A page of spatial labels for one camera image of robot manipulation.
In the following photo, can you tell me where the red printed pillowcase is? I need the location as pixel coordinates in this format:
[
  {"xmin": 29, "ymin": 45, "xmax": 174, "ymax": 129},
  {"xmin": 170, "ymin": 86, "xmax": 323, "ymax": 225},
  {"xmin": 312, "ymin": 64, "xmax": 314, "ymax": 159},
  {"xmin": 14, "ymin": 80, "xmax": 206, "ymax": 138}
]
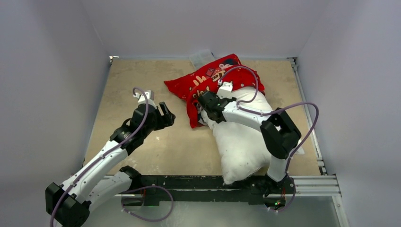
[{"xmin": 164, "ymin": 54, "xmax": 256, "ymax": 128}]

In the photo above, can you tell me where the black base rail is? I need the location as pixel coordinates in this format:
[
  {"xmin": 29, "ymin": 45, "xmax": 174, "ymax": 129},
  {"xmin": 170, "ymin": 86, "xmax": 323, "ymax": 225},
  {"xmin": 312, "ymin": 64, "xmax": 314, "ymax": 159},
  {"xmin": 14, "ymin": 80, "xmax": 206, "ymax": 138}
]
[{"xmin": 119, "ymin": 166, "xmax": 296, "ymax": 210}]

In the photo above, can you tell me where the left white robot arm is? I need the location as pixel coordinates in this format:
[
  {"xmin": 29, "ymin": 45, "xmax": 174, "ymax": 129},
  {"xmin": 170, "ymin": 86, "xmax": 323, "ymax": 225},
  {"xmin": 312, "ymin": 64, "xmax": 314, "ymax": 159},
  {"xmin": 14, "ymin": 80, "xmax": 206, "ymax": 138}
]
[{"xmin": 45, "ymin": 101, "xmax": 175, "ymax": 227}]

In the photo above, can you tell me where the clear plastic organizer box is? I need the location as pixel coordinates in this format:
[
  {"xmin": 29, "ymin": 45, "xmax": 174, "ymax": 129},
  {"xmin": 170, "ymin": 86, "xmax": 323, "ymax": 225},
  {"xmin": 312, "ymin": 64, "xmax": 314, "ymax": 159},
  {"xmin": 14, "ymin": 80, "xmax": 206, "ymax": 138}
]
[{"xmin": 189, "ymin": 49, "xmax": 216, "ymax": 70}]

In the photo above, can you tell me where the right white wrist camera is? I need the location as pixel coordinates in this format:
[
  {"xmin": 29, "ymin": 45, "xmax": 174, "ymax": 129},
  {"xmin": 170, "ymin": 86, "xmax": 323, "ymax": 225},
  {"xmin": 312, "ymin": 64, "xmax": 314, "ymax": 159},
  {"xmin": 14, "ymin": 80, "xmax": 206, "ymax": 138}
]
[{"xmin": 217, "ymin": 82, "xmax": 233, "ymax": 99}]

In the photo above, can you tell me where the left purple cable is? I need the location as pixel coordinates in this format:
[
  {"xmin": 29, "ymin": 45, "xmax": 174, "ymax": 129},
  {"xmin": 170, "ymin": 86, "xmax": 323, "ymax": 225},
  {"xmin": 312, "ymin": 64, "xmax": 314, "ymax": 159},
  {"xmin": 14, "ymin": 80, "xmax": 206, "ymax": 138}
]
[{"xmin": 49, "ymin": 87, "xmax": 150, "ymax": 227}]

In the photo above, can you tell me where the white pillow insert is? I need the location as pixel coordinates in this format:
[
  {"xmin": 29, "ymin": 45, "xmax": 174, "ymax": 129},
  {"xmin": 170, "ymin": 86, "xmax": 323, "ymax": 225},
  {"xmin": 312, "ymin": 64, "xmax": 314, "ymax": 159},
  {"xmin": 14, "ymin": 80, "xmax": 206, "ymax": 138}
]
[{"xmin": 199, "ymin": 86, "xmax": 305, "ymax": 185}]

